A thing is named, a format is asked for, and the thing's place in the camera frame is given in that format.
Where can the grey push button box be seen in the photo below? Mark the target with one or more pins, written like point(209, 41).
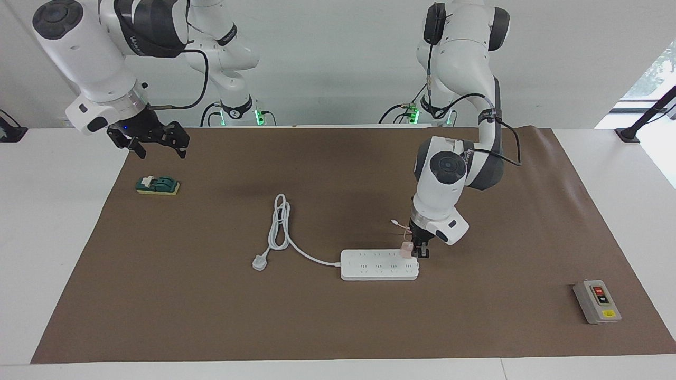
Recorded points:
point(597, 302)

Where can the white power strip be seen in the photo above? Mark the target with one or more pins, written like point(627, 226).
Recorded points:
point(375, 266)

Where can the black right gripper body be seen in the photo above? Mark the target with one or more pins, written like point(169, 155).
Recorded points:
point(138, 131)

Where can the brown table mat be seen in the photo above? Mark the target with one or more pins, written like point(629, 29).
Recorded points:
point(338, 316)

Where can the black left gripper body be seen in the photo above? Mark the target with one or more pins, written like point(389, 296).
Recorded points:
point(421, 236)

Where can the green circuit board fixture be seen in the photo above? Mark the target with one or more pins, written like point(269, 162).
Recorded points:
point(158, 186)

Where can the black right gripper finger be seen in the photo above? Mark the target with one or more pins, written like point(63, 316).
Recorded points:
point(139, 150)
point(179, 140)

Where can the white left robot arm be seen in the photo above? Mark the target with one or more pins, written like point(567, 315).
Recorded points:
point(449, 179)

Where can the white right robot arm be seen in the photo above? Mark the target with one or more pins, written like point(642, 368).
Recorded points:
point(84, 58)

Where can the pink charger block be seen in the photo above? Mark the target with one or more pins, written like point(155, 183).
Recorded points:
point(405, 249)

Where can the window with green foliage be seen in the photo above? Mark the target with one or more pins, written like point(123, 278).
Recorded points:
point(655, 74)

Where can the black clamp mount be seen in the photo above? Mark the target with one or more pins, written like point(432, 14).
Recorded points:
point(628, 134)
point(10, 133)

